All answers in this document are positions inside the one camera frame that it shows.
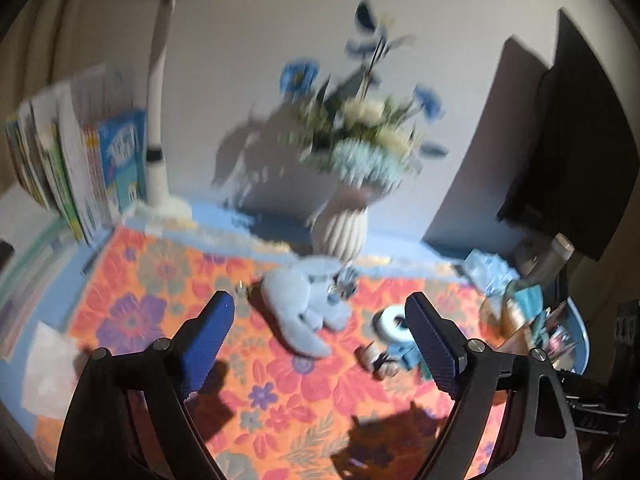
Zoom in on small colourful toy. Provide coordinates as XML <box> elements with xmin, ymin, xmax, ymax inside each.
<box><xmin>356</xmin><ymin>342</ymin><xmax>401</xmax><ymax>381</ymax></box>

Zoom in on flat stack of books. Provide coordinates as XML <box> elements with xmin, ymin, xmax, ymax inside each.
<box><xmin>0</xmin><ymin>195</ymin><xmax>96</xmax><ymax>361</ymax></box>

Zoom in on row of upright books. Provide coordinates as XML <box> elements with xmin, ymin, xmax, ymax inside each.
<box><xmin>5</xmin><ymin>65</ymin><xmax>148</xmax><ymax>246</ymax></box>

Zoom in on grey blue bunny plush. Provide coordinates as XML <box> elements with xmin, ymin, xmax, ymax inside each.
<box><xmin>260</xmin><ymin>255</ymin><xmax>358</xmax><ymax>358</ymax></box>

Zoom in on white ribbed vase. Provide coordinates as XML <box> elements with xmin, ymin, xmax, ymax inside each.
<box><xmin>311</xmin><ymin>185</ymin><xmax>371</xmax><ymax>263</ymax></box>

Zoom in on metal bottle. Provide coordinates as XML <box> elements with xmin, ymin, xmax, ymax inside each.
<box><xmin>525</xmin><ymin>234</ymin><xmax>576</xmax><ymax>281</ymax></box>

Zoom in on white desk lamp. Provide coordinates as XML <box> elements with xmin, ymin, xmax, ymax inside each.
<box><xmin>102</xmin><ymin>0</ymin><xmax>216</xmax><ymax>218</ymax></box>

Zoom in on light blue tissue packet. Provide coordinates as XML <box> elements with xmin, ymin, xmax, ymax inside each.
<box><xmin>457</xmin><ymin>250</ymin><xmax>521</xmax><ymax>293</ymax></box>

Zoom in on floral orange table mat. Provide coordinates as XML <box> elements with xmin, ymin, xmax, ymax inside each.
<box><xmin>32</xmin><ymin>225</ymin><xmax>511</xmax><ymax>480</ymax></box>

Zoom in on white tape roll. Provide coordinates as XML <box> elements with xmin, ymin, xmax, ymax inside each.
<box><xmin>375</xmin><ymin>306</ymin><xmax>413</xmax><ymax>346</ymax></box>

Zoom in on black monitor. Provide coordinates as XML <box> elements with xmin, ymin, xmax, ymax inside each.
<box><xmin>495</xmin><ymin>7</ymin><xmax>633</xmax><ymax>263</ymax></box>

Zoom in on small blue object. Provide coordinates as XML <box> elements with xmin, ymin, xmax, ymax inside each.
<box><xmin>389</xmin><ymin>342</ymin><xmax>426</xmax><ymax>378</ymax></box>

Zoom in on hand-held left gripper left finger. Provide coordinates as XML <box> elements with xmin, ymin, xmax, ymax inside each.
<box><xmin>57</xmin><ymin>290</ymin><xmax>236</xmax><ymax>480</ymax></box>

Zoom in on metal bowl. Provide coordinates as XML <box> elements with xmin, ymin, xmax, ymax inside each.
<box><xmin>480</xmin><ymin>280</ymin><xmax>588</xmax><ymax>376</ymax></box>

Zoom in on white tissue sheet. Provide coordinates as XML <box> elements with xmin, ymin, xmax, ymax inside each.
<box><xmin>22</xmin><ymin>322</ymin><xmax>83</xmax><ymax>418</ymax></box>

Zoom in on tan brown object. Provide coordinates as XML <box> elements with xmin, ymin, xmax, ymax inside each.
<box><xmin>487</xmin><ymin>296</ymin><xmax>532</xmax><ymax>353</ymax></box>

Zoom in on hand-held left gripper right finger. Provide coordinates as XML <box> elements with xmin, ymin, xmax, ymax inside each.
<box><xmin>404</xmin><ymin>292</ymin><xmax>583</xmax><ymax>480</ymax></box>

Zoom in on blue and white flower bouquet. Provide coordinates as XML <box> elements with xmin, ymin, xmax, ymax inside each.
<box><xmin>277</xmin><ymin>0</ymin><xmax>451</xmax><ymax>191</ymax></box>

